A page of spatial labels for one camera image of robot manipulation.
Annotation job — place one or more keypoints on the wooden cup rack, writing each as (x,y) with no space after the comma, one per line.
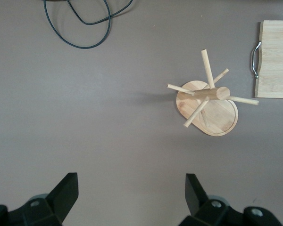
(217,122)

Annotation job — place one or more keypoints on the brown table cover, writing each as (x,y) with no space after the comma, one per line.
(108,117)

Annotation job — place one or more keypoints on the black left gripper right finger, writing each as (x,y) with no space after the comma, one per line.
(195,200)

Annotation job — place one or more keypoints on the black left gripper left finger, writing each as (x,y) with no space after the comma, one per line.
(61,200)

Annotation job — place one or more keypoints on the wooden cutting board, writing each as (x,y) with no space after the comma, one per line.
(278,58)

